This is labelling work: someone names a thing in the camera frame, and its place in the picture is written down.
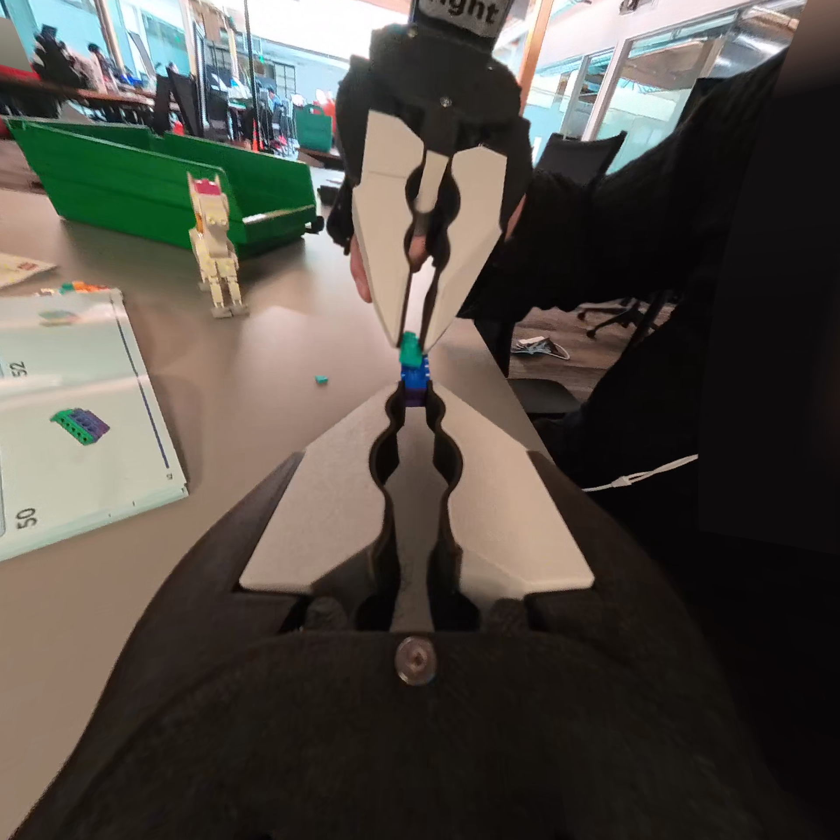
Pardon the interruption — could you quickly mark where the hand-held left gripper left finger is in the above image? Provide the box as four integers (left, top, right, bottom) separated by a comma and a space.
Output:
238, 385, 404, 626

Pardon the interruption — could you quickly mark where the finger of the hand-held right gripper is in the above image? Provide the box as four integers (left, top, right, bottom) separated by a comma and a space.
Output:
419, 144, 509, 353
351, 108, 427, 349

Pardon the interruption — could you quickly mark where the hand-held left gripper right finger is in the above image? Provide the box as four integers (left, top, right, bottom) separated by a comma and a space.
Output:
424, 386, 596, 619

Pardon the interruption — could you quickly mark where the blue lego assembly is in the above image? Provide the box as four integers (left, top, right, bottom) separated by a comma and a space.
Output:
400, 357, 432, 408

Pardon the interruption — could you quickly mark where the person's right forearm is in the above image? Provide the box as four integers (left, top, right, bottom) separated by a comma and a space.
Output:
459, 49, 788, 342

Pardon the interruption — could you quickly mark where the white lego animal figure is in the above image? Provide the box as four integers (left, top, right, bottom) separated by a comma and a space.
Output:
185, 172, 250, 320

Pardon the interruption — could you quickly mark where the person's right hand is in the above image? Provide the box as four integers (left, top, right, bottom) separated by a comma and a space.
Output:
348, 233, 376, 304

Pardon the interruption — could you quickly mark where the green storage crate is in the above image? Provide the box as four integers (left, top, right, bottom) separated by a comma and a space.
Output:
293, 105, 334, 152

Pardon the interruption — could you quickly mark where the black office chair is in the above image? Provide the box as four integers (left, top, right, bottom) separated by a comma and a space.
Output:
535, 130, 630, 181

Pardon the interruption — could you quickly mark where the white and blue cloth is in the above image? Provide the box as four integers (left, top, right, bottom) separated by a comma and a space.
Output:
512, 336, 571, 361

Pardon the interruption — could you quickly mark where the black office chair base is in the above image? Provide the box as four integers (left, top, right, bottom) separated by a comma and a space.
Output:
577, 292, 673, 340

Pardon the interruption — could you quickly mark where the open instruction booklet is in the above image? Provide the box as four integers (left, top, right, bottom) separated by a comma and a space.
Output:
0, 289, 190, 563

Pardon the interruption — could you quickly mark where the black monitor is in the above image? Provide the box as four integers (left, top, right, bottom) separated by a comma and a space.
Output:
153, 66, 201, 137

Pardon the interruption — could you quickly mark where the green plastic bin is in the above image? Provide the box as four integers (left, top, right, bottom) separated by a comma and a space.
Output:
7, 117, 326, 260

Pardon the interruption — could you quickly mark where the white paper leaflet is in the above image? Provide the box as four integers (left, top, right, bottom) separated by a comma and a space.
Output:
0, 252, 59, 291

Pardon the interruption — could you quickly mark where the white drawstring cord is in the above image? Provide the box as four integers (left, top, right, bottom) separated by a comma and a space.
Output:
581, 453, 700, 493

